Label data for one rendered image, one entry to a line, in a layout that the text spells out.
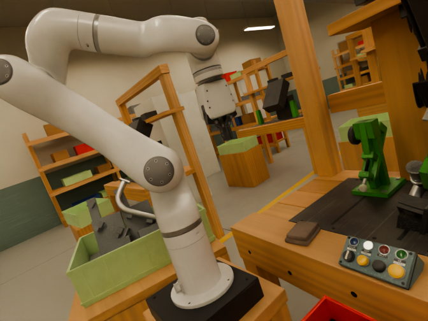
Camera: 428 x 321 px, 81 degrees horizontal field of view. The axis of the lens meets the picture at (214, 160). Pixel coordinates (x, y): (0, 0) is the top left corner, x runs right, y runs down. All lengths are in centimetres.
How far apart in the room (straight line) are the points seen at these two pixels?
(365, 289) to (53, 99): 86
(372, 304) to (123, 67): 781
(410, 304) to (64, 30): 98
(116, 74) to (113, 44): 720
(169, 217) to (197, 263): 15
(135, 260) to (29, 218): 608
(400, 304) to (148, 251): 89
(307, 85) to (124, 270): 118
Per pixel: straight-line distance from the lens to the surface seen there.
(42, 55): 81
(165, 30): 67
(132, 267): 122
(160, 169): 60
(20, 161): 715
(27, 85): 70
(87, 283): 124
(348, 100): 135
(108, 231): 146
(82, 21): 76
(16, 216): 719
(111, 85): 779
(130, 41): 73
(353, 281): 77
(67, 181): 664
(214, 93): 72
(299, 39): 134
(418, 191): 89
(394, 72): 116
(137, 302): 120
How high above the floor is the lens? 137
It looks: 10 degrees down
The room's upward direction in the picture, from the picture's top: 18 degrees counter-clockwise
